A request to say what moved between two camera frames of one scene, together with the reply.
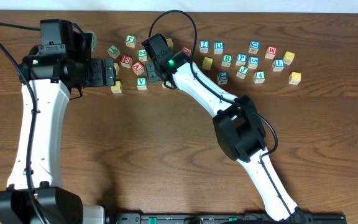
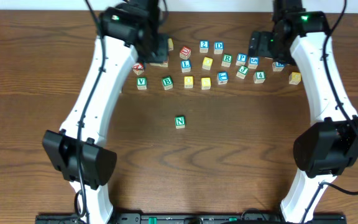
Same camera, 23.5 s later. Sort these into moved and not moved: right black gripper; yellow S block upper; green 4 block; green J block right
Moved: right black gripper
Not moved: green J block right; yellow S block upper; green 4 block
